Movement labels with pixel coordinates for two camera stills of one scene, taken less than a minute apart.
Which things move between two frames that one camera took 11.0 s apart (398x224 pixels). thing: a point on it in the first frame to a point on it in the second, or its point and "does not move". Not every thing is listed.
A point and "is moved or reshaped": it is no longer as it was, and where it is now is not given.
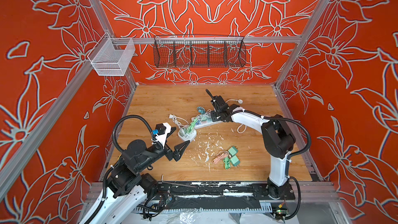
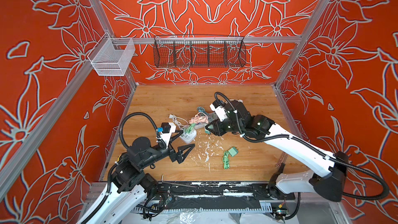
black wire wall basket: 199,51 does not move
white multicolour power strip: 205,120 does not move
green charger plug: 235,161 to 233,151
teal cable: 201,110 does not move
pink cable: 220,156 is moved or reshaped
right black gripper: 212,113 to 216,127
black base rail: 210,195 does not move
